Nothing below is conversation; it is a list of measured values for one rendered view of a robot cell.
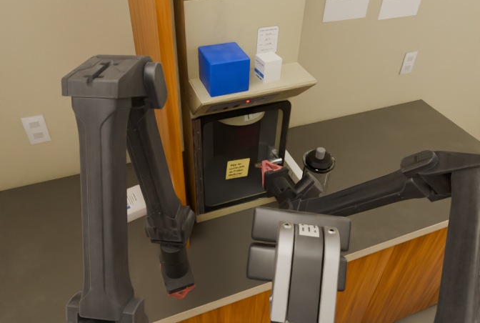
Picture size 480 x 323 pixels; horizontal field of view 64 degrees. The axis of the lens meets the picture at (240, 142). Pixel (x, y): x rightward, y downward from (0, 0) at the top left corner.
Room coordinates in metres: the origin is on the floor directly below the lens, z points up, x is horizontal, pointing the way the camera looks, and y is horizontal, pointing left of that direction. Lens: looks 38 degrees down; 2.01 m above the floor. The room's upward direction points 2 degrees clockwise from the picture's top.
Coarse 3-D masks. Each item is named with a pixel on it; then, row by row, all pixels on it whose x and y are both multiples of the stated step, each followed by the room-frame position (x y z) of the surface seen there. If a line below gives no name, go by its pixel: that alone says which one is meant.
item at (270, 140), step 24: (216, 120) 0.90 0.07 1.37; (240, 120) 0.93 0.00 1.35; (264, 120) 0.96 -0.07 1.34; (288, 120) 0.99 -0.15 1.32; (216, 144) 0.90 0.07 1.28; (240, 144) 0.93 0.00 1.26; (264, 144) 0.96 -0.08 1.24; (216, 168) 0.90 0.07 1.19; (216, 192) 0.90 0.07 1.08; (240, 192) 0.94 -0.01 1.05; (264, 192) 0.97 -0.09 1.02
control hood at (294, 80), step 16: (288, 64) 0.99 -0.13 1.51; (192, 80) 0.88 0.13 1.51; (256, 80) 0.89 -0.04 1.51; (288, 80) 0.90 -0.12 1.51; (304, 80) 0.90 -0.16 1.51; (192, 96) 0.85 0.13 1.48; (208, 96) 0.80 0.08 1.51; (224, 96) 0.81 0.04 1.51; (240, 96) 0.82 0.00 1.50; (256, 96) 0.85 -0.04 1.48; (288, 96) 0.96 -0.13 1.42; (192, 112) 0.86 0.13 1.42
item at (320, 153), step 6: (318, 150) 0.98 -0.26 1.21; (324, 150) 0.98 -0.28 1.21; (306, 156) 0.99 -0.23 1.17; (312, 156) 0.99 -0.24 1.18; (318, 156) 0.98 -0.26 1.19; (324, 156) 0.99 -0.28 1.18; (330, 156) 0.99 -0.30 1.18; (312, 162) 0.96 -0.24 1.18; (318, 162) 0.96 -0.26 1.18; (324, 162) 0.96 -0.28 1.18; (330, 162) 0.97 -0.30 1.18; (318, 168) 0.94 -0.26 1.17; (324, 168) 0.94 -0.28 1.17
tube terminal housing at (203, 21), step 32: (192, 0) 0.90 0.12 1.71; (224, 0) 0.92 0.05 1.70; (256, 0) 0.96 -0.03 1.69; (288, 0) 0.99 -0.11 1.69; (192, 32) 0.89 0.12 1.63; (224, 32) 0.92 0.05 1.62; (256, 32) 0.96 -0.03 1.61; (288, 32) 0.99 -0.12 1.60; (192, 64) 0.89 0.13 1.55; (192, 160) 0.89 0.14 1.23; (192, 192) 0.92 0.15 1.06
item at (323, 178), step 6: (312, 150) 1.04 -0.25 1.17; (306, 162) 0.97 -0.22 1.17; (306, 168) 0.96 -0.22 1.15; (312, 168) 0.94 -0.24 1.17; (330, 168) 0.95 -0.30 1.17; (312, 174) 0.95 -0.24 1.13; (318, 174) 0.94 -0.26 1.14; (324, 174) 0.95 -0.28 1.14; (318, 180) 0.94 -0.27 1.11; (324, 180) 0.95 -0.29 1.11; (324, 186) 0.95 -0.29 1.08; (324, 192) 0.96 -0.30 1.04
